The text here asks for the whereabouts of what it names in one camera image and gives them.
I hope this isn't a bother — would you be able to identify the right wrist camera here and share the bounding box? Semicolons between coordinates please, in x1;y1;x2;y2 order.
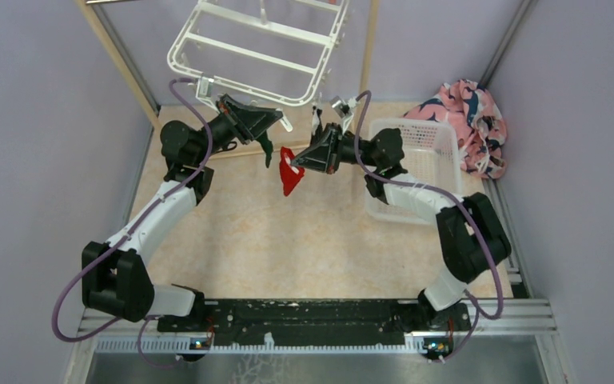
330;96;358;132

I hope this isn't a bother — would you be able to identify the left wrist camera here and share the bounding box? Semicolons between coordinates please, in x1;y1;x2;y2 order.
196;77;217;110

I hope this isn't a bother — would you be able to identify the wooden drying rack frame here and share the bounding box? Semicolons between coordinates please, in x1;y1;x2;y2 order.
74;0;382;162

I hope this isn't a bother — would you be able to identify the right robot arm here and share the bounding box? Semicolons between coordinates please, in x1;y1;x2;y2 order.
289;123;512;330

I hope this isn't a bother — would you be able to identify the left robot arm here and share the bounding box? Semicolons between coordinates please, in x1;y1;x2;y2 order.
82;94;284;331

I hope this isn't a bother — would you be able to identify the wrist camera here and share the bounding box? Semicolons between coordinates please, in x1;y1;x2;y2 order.
196;77;217;110
330;96;358;132

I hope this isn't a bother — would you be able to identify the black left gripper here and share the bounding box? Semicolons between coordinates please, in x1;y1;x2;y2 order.
194;94;284;165

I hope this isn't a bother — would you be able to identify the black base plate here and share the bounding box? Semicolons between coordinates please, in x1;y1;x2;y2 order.
157;299;472;347

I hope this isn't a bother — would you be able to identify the green dotted sock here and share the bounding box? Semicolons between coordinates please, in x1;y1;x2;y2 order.
256;132;274;169

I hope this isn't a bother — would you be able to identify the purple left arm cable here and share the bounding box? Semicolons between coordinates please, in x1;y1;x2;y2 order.
51;78;214;370

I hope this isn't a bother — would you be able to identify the white plastic clip hanger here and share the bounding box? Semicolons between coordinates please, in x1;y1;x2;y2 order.
166;1;349;106

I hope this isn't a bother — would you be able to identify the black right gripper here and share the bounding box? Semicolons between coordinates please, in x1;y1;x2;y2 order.
291;122;381;175

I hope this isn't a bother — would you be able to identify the pink patterned cloth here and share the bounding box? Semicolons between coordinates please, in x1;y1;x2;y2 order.
403;79;508;179

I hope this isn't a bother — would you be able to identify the white hanger clip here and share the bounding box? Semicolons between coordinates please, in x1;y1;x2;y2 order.
279;110;293;133

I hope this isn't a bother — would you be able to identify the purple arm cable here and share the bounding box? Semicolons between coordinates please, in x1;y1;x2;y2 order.
352;90;505;364
51;78;214;370

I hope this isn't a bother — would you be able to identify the black white striped sock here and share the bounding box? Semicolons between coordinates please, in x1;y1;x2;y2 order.
309;103;324;144

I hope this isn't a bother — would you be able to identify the white plastic laundry basket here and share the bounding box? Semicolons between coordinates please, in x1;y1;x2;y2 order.
364;118;462;226

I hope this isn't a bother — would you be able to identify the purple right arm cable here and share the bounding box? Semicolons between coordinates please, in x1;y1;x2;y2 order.
352;90;505;364

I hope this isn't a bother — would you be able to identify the red sock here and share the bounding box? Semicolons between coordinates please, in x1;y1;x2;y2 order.
279;146;305;197

